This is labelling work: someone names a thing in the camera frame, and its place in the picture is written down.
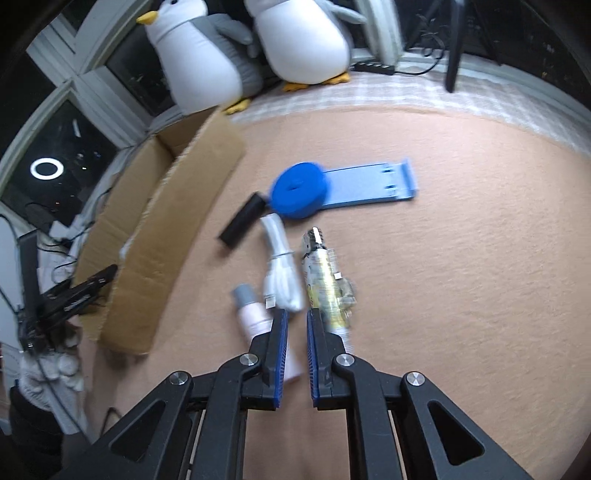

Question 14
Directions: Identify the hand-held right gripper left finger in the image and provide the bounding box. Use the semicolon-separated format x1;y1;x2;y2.
51;308;291;480

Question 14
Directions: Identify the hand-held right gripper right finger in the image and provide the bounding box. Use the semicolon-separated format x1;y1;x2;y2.
306;308;536;480

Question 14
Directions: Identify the small pink spray bottle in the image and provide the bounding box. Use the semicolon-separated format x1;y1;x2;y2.
231;285;305;384

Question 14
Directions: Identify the white USB cable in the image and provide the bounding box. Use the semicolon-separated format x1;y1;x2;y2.
259;213;305;311

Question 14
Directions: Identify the small black tube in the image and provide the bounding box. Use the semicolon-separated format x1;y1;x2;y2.
218;193;267;248

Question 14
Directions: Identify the cardboard box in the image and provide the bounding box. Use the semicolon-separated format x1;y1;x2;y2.
74;111;247;356

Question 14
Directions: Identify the blue round tape roll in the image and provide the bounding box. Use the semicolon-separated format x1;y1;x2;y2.
270;161;332;220

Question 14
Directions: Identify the person's left forearm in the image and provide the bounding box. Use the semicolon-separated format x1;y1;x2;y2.
9;385;88;467

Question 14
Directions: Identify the person's left hand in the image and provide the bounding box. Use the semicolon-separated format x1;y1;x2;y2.
18;323;86;407

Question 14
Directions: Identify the white power strip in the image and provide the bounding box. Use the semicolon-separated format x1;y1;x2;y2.
46;217;93;245

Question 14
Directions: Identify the flat blue phone stand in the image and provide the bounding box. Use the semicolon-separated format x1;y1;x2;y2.
318;158;419;210

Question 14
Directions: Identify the large penguin plush toy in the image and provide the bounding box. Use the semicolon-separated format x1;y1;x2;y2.
136;0;266;116

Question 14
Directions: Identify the checked grey cloth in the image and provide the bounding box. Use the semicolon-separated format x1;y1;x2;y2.
152;69;591;158

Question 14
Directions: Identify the small penguin plush toy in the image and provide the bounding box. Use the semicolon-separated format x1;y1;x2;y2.
243;0;368;92

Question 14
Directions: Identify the white window frame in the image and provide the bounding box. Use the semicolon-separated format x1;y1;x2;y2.
0;0;407;185

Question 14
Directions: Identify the black inline cable remote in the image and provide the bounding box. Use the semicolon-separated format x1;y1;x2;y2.
353;61;396;76

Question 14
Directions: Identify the black ring light cable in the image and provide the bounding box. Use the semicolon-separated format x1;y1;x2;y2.
394;46;444;77

